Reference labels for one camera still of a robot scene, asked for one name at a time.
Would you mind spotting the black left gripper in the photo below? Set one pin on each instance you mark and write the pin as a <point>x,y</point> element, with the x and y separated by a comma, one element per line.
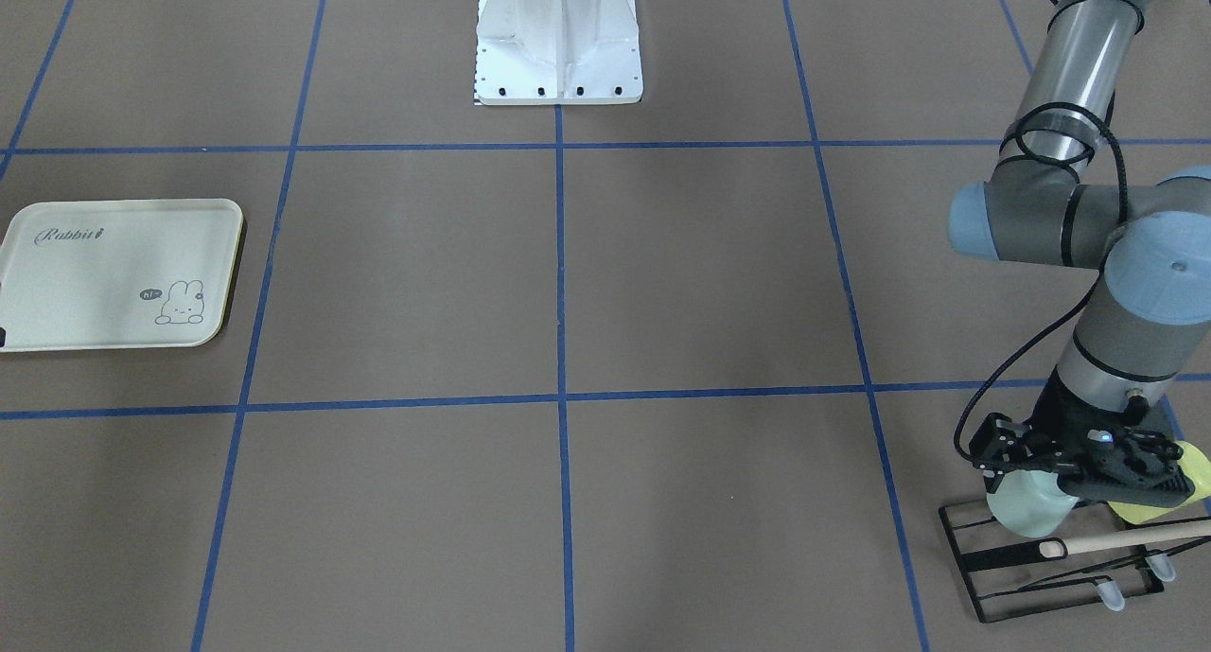
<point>1051,412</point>

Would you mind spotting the light green cup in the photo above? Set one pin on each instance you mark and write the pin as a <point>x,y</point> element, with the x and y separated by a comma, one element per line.
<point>1030,503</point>

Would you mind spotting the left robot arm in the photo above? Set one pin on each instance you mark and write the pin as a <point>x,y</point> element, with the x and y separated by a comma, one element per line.
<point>1147,311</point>

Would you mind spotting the yellow cup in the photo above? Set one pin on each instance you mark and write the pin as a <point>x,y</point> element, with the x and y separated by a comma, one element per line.
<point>1192,474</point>

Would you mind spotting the cream rabbit tray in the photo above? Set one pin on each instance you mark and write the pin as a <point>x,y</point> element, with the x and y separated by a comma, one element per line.
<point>90,275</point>

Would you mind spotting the wooden rack handle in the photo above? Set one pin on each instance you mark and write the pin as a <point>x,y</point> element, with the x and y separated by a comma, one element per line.
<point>1060,548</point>

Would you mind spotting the black wire cup rack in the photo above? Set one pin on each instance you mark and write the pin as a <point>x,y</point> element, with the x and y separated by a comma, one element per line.
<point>998,581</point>

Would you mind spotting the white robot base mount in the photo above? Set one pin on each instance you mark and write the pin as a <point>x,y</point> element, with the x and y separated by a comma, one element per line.
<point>557,52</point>

